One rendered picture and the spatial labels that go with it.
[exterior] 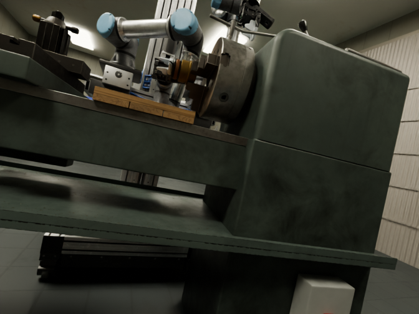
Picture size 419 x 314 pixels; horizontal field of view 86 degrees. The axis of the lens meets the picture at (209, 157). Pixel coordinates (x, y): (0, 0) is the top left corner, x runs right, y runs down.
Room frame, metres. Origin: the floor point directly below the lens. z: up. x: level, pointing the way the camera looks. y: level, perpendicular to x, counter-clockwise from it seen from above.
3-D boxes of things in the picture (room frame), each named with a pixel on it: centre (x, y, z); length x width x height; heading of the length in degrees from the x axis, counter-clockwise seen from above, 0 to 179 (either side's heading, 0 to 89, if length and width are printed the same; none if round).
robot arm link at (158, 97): (1.13, 0.29, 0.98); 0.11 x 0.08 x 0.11; 166
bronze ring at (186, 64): (0.87, 0.17, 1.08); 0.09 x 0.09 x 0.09; 15
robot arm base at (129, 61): (1.33, 0.62, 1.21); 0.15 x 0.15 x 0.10
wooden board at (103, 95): (0.85, 0.26, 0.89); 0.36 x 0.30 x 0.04; 14
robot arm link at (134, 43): (1.32, 0.62, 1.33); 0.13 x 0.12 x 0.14; 166
